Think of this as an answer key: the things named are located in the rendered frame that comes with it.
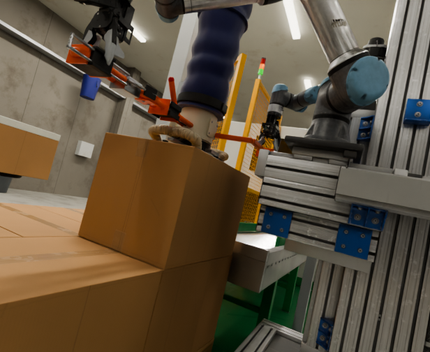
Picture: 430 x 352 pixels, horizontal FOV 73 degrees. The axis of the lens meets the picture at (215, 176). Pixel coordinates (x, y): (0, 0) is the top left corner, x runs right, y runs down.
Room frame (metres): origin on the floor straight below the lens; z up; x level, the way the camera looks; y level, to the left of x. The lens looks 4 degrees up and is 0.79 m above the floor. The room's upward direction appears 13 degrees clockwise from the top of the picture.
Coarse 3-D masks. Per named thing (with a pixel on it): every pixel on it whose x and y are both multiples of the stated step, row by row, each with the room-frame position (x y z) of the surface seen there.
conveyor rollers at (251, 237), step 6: (240, 234) 2.60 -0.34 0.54; (246, 234) 2.68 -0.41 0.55; (252, 234) 2.84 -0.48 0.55; (258, 234) 3.00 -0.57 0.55; (264, 234) 3.16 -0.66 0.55; (240, 240) 2.13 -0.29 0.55; (246, 240) 2.20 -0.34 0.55; (252, 240) 2.28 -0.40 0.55; (258, 240) 2.43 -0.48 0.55; (264, 240) 2.51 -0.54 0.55; (270, 240) 2.66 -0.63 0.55; (258, 246) 2.06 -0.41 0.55; (264, 246) 2.14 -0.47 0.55; (270, 246) 2.21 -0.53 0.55
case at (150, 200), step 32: (128, 160) 1.03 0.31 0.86; (160, 160) 0.98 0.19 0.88; (192, 160) 0.93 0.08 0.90; (96, 192) 1.08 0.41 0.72; (128, 192) 1.02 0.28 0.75; (160, 192) 0.96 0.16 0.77; (192, 192) 0.97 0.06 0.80; (224, 192) 1.21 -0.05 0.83; (96, 224) 1.06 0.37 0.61; (128, 224) 1.00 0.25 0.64; (160, 224) 0.95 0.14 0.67; (192, 224) 1.02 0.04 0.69; (224, 224) 1.29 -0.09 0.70; (160, 256) 0.94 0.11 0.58; (192, 256) 1.08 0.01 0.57
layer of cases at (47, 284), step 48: (0, 240) 0.83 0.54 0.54; (48, 240) 0.95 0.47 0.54; (0, 288) 0.55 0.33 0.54; (48, 288) 0.60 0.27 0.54; (96, 288) 0.69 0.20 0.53; (144, 288) 0.86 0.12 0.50; (192, 288) 1.13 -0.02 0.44; (0, 336) 0.52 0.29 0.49; (48, 336) 0.60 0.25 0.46; (96, 336) 0.72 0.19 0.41; (144, 336) 0.91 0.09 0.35; (192, 336) 1.22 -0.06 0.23
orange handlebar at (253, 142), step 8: (80, 48) 0.69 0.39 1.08; (72, 56) 0.71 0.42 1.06; (112, 72) 0.78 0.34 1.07; (112, 80) 0.84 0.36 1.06; (144, 96) 0.92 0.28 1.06; (144, 104) 0.99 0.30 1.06; (152, 104) 0.97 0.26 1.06; (160, 104) 0.99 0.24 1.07; (184, 120) 1.14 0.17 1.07; (216, 136) 1.28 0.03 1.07; (224, 136) 1.27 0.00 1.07; (232, 136) 1.25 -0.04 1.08; (240, 136) 1.24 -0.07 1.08; (256, 144) 1.25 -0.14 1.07
